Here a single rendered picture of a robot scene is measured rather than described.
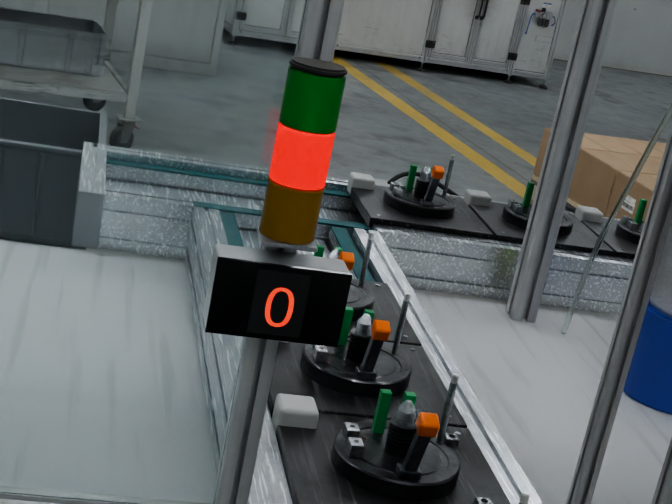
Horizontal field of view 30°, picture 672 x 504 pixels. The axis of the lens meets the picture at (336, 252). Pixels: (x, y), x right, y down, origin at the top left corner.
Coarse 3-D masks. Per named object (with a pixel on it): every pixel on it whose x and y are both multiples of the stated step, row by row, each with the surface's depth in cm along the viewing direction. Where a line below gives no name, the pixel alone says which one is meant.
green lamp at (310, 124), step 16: (288, 80) 106; (304, 80) 105; (320, 80) 105; (336, 80) 105; (288, 96) 106; (304, 96) 105; (320, 96) 105; (336, 96) 106; (288, 112) 106; (304, 112) 105; (320, 112) 106; (336, 112) 107; (304, 128) 106; (320, 128) 106
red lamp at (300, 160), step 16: (288, 128) 107; (288, 144) 107; (304, 144) 106; (320, 144) 107; (272, 160) 109; (288, 160) 107; (304, 160) 107; (320, 160) 107; (272, 176) 108; (288, 176) 107; (304, 176) 107; (320, 176) 108
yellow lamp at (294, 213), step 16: (272, 192) 108; (288, 192) 108; (304, 192) 108; (320, 192) 109; (272, 208) 109; (288, 208) 108; (304, 208) 108; (320, 208) 110; (272, 224) 109; (288, 224) 108; (304, 224) 109; (288, 240) 109; (304, 240) 109
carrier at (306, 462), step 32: (288, 416) 141; (320, 416) 146; (352, 416) 147; (384, 416) 139; (448, 416) 139; (288, 448) 136; (320, 448) 138; (352, 448) 132; (384, 448) 136; (448, 448) 139; (288, 480) 132; (320, 480) 131; (352, 480) 132; (384, 480) 130; (416, 480) 131; (448, 480) 132; (480, 480) 138
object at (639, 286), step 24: (648, 216) 127; (648, 240) 127; (648, 264) 128; (648, 288) 128; (624, 312) 130; (624, 336) 130; (624, 360) 131; (600, 384) 133; (624, 384) 132; (600, 408) 132; (600, 432) 133; (600, 456) 134; (576, 480) 136
